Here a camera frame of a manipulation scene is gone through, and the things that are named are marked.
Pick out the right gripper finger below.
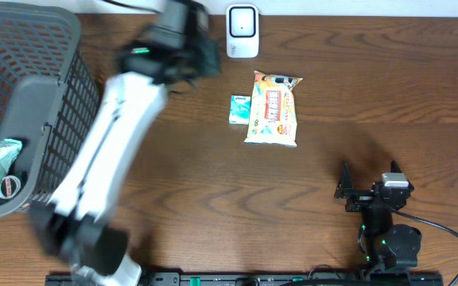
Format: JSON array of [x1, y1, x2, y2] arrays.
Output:
[[335, 162, 353, 197], [390, 160, 409, 187]]

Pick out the teal tissue pack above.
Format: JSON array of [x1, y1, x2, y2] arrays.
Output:
[[228, 95, 251, 125]]

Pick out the yellow snack bag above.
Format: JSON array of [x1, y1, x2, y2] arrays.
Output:
[[244, 71, 303, 148]]

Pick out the teal snack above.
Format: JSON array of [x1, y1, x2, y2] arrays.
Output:
[[0, 138, 24, 187]]

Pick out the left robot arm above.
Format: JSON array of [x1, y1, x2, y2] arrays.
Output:
[[29, 1, 220, 285]]

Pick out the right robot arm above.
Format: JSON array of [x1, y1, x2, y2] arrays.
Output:
[[334, 161, 421, 276]]

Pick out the white barcode scanner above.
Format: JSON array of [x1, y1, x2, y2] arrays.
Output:
[[226, 4, 259, 59]]

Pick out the black round-label item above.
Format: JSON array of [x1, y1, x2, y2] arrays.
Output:
[[0, 172, 27, 205]]

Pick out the grey plastic mesh basket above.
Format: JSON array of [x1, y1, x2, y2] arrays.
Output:
[[0, 2, 100, 217]]

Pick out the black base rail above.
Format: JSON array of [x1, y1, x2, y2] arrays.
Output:
[[45, 271, 445, 286]]

